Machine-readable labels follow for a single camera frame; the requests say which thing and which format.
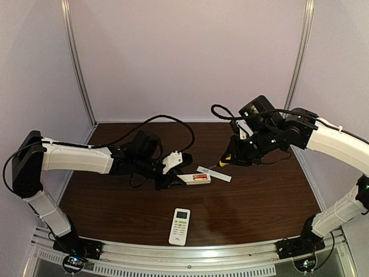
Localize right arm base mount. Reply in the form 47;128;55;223
275;237;325;274

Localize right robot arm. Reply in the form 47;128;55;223
219;95;368;241

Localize slim white remote control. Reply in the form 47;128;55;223
177;173;212;185

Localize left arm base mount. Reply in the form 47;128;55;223
52;238;103;275

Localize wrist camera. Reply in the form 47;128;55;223
162;151;193;174
230;120;253;140

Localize aluminium frame post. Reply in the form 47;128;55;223
284;0;315;110
61;0;97;127

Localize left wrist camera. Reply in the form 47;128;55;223
162;151;193;174

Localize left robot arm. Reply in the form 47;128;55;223
9;130;193;248

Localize curved aluminium front rail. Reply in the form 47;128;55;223
21;234;359;276

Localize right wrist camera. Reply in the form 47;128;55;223
230;120;253;140

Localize left aluminium frame post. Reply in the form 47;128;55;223
61;0;97;127

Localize white battery cover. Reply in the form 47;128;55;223
197;166;232;182

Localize right aluminium frame post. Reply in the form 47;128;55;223
284;0;315;110

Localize right black braided cable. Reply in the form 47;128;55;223
210;104;369;145

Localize black braided cable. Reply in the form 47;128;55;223
210;104;369;145
2;114;195;203

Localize red yellow battery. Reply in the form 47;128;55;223
193;174;208;178

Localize left black braided cable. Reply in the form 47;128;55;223
2;114;195;203

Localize white air conditioner remote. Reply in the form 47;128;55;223
168;208;191;246

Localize yellow handled screwdriver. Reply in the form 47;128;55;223
209;155;231;169

